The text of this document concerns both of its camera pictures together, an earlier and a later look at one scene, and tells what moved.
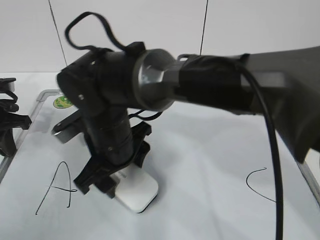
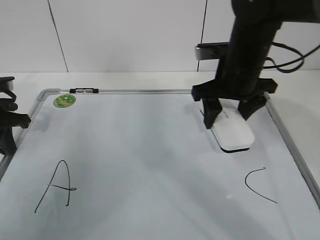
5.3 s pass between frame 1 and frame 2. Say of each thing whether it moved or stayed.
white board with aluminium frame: stayed
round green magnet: stayed
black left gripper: stayed
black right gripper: moved
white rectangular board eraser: moved
